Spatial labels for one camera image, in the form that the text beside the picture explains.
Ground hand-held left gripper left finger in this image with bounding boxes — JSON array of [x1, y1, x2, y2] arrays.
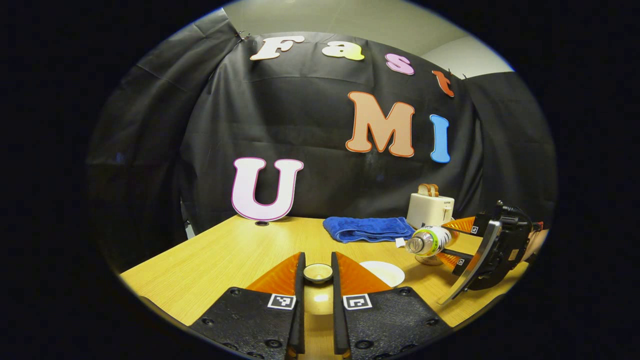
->
[[189, 251, 306, 360]]

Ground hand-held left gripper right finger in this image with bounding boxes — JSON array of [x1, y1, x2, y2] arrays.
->
[[331, 251, 453, 360]]

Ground plastic water bottle white label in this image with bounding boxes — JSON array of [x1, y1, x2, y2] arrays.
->
[[405, 225, 453, 258]]

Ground cream ceramic teacup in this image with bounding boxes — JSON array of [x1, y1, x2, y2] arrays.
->
[[359, 260, 406, 289]]

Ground white toaster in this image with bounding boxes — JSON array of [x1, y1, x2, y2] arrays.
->
[[406, 192, 456, 230]]

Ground folded blue towel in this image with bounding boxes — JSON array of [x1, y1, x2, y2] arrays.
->
[[322, 216, 416, 248]]

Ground black backdrop cloth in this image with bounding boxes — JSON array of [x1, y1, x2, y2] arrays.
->
[[85, 7, 558, 273]]

